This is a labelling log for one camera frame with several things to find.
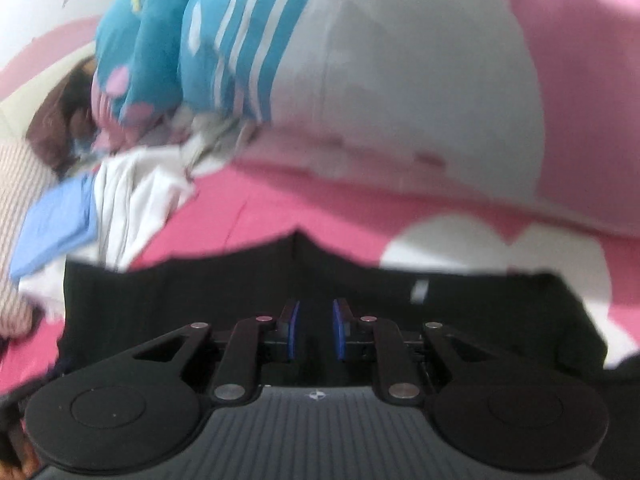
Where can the light blue cloth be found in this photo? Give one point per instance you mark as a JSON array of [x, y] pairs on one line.
[[55, 220]]

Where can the beige checked cloth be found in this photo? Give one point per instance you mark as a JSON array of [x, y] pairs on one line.
[[15, 185]]

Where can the pink striped cloth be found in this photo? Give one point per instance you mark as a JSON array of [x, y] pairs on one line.
[[105, 110]]

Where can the black printed t-shirt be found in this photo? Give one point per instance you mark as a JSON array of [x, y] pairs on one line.
[[200, 290]]

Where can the pink floral bed blanket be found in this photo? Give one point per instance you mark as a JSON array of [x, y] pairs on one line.
[[280, 200]]

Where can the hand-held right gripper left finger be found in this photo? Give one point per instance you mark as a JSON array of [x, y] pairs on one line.
[[292, 330]]

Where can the pink and cream headboard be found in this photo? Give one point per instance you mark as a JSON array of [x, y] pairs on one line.
[[30, 70]]

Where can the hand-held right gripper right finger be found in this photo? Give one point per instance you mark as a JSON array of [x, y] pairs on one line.
[[340, 330]]

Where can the white crumpled cloth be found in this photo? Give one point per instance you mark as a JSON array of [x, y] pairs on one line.
[[135, 200]]

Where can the grey white cloth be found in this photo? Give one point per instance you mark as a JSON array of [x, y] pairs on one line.
[[210, 135]]

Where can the pink and blue quilt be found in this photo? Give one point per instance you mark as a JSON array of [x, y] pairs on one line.
[[400, 85]]

